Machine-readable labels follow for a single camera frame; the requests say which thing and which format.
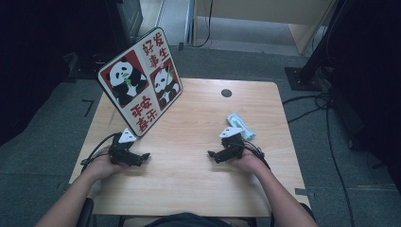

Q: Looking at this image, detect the long black floor cable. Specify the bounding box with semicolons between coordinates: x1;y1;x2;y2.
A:
324;103;357;227

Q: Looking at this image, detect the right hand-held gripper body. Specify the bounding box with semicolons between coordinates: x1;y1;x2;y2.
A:
215;126;246;164

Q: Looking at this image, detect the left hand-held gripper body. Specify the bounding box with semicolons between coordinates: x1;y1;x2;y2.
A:
108;127;143;167

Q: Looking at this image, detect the grey floor tape strip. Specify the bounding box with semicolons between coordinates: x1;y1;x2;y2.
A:
294;187;316;200

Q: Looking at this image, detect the person's right hand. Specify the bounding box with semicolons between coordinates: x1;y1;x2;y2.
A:
226;147;265;177

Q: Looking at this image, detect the panda picture board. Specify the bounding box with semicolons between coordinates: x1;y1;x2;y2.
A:
96;26;183;138

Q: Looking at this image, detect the light blue wiping cloth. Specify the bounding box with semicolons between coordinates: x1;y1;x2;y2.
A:
226;113;256;141

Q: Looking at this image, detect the black hanging cable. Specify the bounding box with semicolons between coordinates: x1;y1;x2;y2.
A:
192;0;214;48

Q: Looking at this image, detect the black stand pole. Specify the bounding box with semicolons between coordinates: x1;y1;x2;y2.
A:
299;0;351;83

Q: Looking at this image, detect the light wooden desk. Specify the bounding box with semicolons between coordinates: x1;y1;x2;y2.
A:
192;0;339;56

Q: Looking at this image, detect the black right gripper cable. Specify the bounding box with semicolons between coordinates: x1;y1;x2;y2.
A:
242;140;271;171

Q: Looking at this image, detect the black stand base plate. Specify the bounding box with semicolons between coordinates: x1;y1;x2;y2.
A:
284;65;325;93

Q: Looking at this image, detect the black floor stand base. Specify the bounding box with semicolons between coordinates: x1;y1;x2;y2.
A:
67;51;110;81

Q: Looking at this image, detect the person's left hand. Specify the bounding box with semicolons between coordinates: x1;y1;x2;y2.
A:
83;146;129;183

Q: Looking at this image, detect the dark curtain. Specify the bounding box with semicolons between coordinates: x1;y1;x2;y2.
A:
0;0;110;146
327;0;401;190

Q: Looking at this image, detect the person's dark clothing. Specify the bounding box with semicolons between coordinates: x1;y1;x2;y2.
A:
143;212;235;227

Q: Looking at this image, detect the dark cabinet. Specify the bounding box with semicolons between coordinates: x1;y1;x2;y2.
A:
105;0;145;55

